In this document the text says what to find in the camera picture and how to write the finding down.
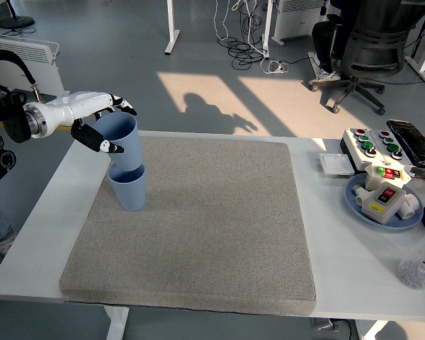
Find small white button box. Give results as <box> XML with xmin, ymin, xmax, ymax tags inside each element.
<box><xmin>363</xmin><ymin>163</ymin><xmax>412</xmax><ymax>192</ymax></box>

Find black keyboard in plastic wrap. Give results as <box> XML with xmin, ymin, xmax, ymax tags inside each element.
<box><xmin>385</xmin><ymin>119</ymin><xmax>425</xmax><ymax>167</ymax></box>

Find black floor cables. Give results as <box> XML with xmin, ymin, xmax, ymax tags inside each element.
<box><xmin>227</xmin><ymin>0</ymin><xmax>270</xmax><ymax>70</ymax></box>

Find black fan stand base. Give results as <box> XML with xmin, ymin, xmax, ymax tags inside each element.
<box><xmin>0</xmin><ymin>0</ymin><xmax>35</xmax><ymax>30</ymax></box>

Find grey switch box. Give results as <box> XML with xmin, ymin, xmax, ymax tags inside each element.
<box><xmin>360</xmin><ymin>181</ymin><xmax>407</xmax><ymax>226</ymax></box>

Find white push-button control box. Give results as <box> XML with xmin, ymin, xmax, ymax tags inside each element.
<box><xmin>339</xmin><ymin>127</ymin><xmax>414</xmax><ymax>171</ymax></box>

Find blue round plate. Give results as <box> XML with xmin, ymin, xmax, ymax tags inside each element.
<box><xmin>344</xmin><ymin>173</ymin><xmax>425</xmax><ymax>231</ymax></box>

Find white desk leg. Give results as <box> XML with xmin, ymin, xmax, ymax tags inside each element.
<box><xmin>260</xmin><ymin>0</ymin><xmax>274</xmax><ymax>60</ymax></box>
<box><xmin>164</xmin><ymin>0</ymin><xmax>181</xmax><ymax>55</ymax></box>

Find clear bead bottle red cap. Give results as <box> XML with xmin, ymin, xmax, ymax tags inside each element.
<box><xmin>396</xmin><ymin>223</ymin><xmax>425</xmax><ymax>290</ymax></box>

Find black mesh office chair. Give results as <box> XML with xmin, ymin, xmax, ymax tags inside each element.
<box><xmin>310</xmin><ymin>0</ymin><xmax>425</xmax><ymax>116</ymax></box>

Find white desk frame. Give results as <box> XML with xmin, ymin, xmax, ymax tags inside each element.
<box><xmin>404</xmin><ymin>0</ymin><xmax>425</xmax><ymax>89</ymax></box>

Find white pipe fitting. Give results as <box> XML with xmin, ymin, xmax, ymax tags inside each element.
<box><xmin>398</xmin><ymin>193</ymin><xmax>422</xmax><ymax>219</ymax></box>
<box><xmin>351</xmin><ymin>183</ymin><xmax>371</xmax><ymax>206</ymax></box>

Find white panel heater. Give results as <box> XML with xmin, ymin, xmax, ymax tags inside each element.
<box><xmin>271</xmin><ymin>0</ymin><xmax>329</xmax><ymax>45</ymax></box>
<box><xmin>0</xmin><ymin>33</ymin><xmax>71</xmax><ymax>103</ymax></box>

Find white table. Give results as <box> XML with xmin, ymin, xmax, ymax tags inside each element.
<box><xmin>0</xmin><ymin>127</ymin><xmax>425</xmax><ymax>340</ymax></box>

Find white wall switch plate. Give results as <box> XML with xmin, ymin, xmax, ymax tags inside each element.
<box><xmin>318</xmin><ymin>152</ymin><xmax>355</xmax><ymax>176</ymax></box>

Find white floor cable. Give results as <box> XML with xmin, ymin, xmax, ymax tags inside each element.
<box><xmin>212</xmin><ymin>0</ymin><xmax>242</xmax><ymax>42</ymax></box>

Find seated person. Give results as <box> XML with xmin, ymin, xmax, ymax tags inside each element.
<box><xmin>308</xmin><ymin>0</ymin><xmax>362</xmax><ymax>86</ymax></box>

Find blue ribbed cup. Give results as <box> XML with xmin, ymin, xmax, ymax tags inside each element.
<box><xmin>93</xmin><ymin>112</ymin><xmax>145</xmax><ymax>173</ymax></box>
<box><xmin>107</xmin><ymin>164</ymin><xmax>148</xmax><ymax>213</ymax></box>

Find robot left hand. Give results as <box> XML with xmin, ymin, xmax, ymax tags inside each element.
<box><xmin>42</xmin><ymin>91</ymin><xmax>138</xmax><ymax>154</ymax></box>

